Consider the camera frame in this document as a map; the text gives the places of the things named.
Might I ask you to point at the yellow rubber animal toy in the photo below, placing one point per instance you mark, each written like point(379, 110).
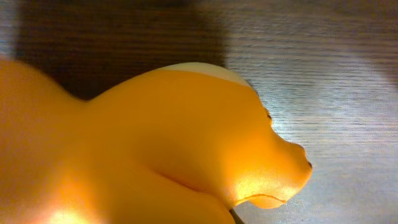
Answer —
point(180, 144)

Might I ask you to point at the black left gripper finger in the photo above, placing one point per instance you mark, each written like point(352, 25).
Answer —
point(236, 217)

